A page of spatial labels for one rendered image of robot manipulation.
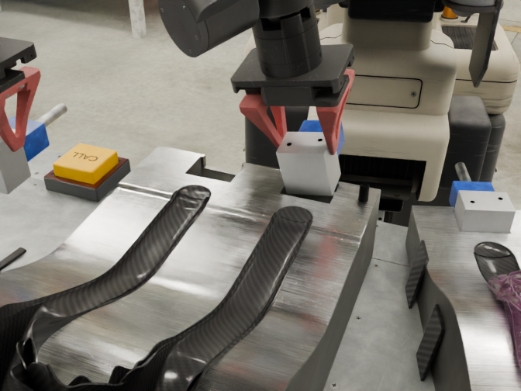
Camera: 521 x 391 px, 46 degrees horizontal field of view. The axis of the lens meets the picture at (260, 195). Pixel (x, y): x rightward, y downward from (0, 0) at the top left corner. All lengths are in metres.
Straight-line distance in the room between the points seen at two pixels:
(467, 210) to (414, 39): 0.39
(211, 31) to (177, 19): 0.03
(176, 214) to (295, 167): 0.13
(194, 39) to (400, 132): 0.54
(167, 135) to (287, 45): 2.13
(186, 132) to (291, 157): 2.07
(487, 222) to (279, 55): 0.28
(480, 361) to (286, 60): 0.28
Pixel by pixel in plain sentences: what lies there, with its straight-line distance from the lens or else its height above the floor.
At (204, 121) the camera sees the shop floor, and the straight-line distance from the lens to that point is 2.74.
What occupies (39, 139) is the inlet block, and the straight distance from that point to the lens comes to 0.67.
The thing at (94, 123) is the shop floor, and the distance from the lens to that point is 2.80.
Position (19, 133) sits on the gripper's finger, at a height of 0.96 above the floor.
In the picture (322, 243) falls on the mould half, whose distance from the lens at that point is 0.57.
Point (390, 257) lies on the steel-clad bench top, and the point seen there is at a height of 0.80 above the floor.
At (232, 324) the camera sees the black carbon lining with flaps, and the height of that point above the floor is 0.89.
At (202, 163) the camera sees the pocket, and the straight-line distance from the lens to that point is 0.70.
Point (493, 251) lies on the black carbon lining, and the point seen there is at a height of 0.85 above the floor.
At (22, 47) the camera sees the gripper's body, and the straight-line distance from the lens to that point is 0.60.
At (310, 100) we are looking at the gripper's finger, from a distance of 0.54.
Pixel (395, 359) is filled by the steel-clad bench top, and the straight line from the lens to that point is 0.59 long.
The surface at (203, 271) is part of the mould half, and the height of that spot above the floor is 0.88.
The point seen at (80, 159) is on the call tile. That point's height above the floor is 0.84.
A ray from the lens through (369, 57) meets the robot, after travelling 0.97.
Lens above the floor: 1.24
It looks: 34 degrees down
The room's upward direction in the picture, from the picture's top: straight up
